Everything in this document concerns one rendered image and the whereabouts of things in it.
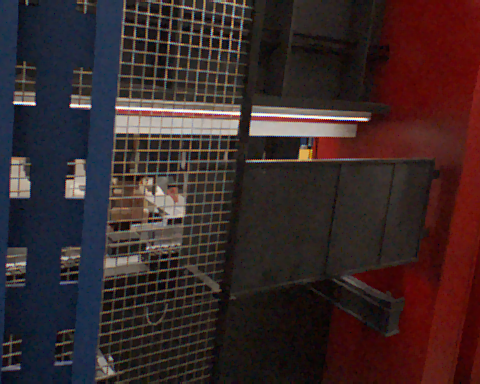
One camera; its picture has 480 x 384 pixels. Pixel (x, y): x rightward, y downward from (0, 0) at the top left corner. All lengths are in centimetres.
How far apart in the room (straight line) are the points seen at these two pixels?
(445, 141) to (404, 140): 20
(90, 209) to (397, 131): 216
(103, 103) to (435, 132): 207
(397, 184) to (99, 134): 184
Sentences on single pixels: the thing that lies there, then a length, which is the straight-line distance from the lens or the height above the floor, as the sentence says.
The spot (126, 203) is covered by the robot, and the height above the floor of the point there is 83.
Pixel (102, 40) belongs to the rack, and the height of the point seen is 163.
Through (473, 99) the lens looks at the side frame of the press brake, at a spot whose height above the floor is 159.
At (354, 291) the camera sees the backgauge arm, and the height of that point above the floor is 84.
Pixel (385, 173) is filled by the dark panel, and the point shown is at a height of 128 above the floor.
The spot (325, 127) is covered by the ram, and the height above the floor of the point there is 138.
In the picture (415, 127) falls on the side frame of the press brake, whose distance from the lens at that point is 233.
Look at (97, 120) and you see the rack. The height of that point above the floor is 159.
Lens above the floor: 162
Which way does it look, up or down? 9 degrees down
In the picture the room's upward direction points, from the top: 7 degrees clockwise
